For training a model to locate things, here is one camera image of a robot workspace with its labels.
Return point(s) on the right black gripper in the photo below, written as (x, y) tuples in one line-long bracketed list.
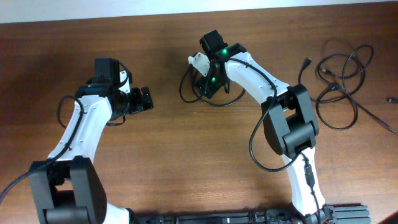
[(208, 90)]

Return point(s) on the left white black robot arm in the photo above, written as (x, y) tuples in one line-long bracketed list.
[(65, 187)]

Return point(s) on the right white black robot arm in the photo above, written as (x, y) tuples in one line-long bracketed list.
[(288, 118)]

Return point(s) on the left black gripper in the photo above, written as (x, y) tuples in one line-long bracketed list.
[(138, 105)]

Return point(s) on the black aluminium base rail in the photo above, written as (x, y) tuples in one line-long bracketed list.
[(358, 214)]

